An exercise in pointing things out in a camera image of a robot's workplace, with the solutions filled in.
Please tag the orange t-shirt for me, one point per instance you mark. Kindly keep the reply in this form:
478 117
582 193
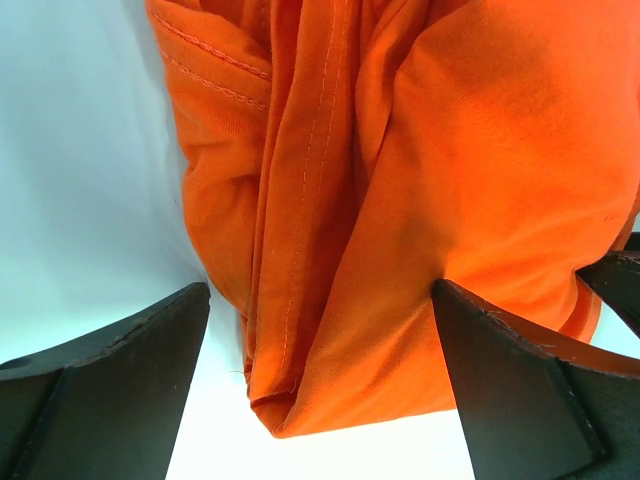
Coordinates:
344 155

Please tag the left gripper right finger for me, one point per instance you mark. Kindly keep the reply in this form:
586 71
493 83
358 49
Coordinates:
533 403

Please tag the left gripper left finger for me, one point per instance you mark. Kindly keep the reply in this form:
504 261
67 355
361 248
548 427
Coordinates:
108 404

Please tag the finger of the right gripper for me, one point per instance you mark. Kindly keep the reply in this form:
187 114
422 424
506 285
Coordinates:
615 279

